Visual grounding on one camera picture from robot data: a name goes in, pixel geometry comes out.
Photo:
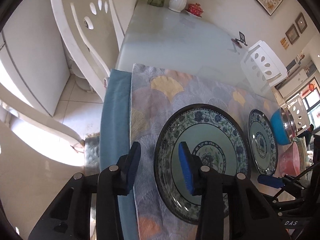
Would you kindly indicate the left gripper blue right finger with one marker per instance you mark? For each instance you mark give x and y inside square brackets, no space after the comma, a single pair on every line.
[188,164]

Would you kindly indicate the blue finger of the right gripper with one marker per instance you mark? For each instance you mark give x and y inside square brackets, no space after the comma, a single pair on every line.
[270,181]

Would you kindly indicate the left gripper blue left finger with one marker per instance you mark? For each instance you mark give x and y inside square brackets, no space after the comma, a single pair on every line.
[131,165]

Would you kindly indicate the blue steel bowl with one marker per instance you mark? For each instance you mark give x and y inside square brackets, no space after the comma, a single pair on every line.
[283,126]

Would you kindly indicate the large blue floral plate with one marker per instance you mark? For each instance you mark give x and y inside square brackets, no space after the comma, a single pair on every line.
[262,143]

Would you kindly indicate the blue table cloth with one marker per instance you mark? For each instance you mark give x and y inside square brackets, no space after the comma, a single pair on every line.
[115,141]

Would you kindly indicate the fan pattern table mat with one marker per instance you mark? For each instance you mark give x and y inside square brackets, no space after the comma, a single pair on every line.
[156,94]

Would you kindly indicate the white chair near right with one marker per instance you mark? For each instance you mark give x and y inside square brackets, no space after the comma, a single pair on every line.
[299,113]

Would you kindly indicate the white chair near left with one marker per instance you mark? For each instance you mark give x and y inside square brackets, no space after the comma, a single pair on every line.
[32,175]

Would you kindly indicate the white chair far right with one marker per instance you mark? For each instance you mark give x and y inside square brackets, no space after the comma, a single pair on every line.
[263,68]

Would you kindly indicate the black phone stand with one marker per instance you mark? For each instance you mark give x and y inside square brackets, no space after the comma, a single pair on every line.
[240,41]

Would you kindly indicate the red lidded sugar bowl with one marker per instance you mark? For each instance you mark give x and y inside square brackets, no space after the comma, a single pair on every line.
[194,9]

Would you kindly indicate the lower small framed picture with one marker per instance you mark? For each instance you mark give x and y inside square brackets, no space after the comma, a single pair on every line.
[292,34]

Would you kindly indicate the small framed picture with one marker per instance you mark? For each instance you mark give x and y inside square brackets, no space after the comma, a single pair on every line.
[292,34]
[301,23]

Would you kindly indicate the upper small framed picture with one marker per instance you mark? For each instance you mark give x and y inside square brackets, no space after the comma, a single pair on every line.
[301,23]

